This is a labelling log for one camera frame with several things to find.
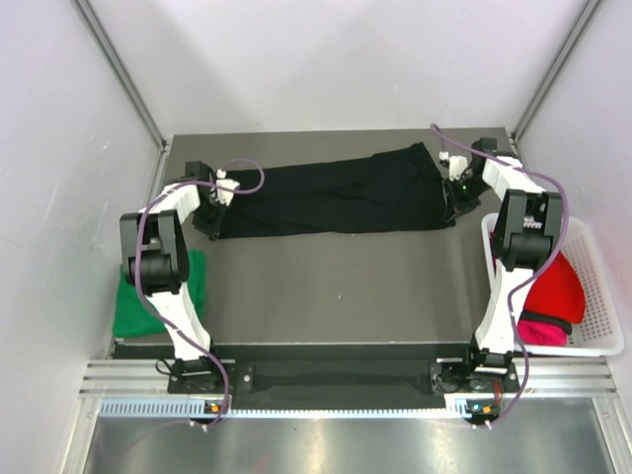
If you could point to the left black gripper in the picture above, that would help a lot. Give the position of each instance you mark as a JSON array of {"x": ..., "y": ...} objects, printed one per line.
[{"x": 210, "y": 229}]

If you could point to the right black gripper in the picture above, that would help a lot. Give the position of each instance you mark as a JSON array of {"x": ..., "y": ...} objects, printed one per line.
[{"x": 455, "y": 205}]

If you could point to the black t-shirt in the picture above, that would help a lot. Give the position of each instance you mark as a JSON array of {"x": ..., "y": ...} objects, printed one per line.
[{"x": 399, "y": 190}]

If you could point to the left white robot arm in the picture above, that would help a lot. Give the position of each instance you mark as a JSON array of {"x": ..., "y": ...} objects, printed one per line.
[{"x": 157, "y": 264}]

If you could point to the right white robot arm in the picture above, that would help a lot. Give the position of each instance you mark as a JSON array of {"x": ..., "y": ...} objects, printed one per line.
[{"x": 530, "y": 227}]

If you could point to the folded green t-shirt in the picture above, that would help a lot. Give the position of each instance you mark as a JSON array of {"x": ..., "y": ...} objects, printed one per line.
[{"x": 132, "y": 320}]

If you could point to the red t-shirt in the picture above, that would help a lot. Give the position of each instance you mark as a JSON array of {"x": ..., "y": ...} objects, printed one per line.
[{"x": 557, "y": 294}]

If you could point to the pink t-shirt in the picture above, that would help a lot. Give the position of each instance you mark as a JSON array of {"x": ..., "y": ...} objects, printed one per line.
[{"x": 541, "y": 334}]

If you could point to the white plastic laundry basket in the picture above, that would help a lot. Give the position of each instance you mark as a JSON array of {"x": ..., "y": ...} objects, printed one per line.
[{"x": 598, "y": 334}]

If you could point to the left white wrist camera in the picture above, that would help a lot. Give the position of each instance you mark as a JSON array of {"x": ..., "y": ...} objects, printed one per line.
[{"x": 224, "y": 191}]

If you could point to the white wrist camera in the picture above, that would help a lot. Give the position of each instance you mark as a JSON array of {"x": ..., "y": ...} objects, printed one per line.
[
  {"x": 224, "y": 191},
  {"x": 455, "y": 165}
]

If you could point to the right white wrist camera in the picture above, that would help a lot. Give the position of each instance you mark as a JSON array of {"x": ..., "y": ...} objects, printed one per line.
[{"x": 455, "y": 165}]

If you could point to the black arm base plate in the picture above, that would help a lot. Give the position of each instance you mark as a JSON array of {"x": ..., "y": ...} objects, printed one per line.
[{"x": 347, "y": 365}]

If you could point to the white slotted cable duct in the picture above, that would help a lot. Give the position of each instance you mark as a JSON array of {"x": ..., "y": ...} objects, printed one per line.
[{"x": 205, "y": 410}]

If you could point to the right aluminium frame post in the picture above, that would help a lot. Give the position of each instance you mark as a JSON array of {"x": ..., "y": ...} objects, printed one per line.
[{"x": 571, "y": 40}]

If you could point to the aluminium frame post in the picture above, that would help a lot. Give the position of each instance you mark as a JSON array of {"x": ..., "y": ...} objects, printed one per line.
[
  {"x": 100, "y": 36},
  {"x": 571, "y": 40}
]

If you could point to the left aluminium frame post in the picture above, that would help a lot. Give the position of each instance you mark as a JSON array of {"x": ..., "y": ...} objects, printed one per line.
[{"x": 100, "y": 36}]

